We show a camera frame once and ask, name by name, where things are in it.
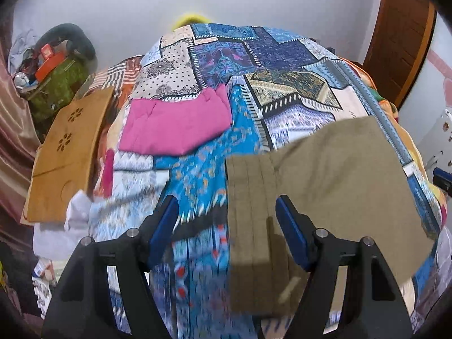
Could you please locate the olive green pants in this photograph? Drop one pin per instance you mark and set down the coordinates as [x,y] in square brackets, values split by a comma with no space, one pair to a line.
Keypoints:
[347,179]

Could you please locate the blue patchwork bedsheet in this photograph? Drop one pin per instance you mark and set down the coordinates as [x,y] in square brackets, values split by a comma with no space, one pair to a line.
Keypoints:
[282,87]

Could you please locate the white cloth pile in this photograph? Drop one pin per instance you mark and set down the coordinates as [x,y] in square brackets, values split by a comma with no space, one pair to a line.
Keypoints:
[57,241]

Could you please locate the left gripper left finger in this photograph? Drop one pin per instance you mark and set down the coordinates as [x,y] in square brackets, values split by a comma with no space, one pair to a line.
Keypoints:
[81,306]

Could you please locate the green fabric bag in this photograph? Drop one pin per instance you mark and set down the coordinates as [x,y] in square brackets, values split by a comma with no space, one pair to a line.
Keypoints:
[57,90]

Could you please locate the brown wooden door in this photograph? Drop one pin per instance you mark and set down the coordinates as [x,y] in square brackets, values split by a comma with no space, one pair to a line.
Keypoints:
[399,45]

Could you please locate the brown carved wooden board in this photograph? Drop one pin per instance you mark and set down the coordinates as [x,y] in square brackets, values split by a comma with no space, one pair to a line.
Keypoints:
[65,161]

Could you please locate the striped pink curtain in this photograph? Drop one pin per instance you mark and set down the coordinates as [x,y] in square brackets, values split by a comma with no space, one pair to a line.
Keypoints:
[19,143]

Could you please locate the white cabinet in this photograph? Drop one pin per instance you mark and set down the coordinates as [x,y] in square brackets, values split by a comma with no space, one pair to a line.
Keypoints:
[436,147]

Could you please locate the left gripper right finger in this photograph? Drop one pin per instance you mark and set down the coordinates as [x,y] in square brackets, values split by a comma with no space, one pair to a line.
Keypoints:
[372,306]

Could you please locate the dark grey neck pillow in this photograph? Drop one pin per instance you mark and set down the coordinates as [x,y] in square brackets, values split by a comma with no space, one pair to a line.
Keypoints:
[77,41]

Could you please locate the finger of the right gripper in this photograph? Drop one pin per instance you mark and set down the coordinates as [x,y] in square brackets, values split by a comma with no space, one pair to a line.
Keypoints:
[443,180]

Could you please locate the yellow pillow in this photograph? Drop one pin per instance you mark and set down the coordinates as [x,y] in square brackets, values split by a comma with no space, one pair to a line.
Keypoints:
[188,19]

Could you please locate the pink folded cloth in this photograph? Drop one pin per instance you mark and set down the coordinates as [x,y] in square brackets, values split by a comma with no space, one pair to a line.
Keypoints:
[155,127]

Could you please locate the orange box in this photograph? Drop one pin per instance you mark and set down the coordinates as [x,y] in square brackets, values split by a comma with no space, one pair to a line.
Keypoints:
[50,64]

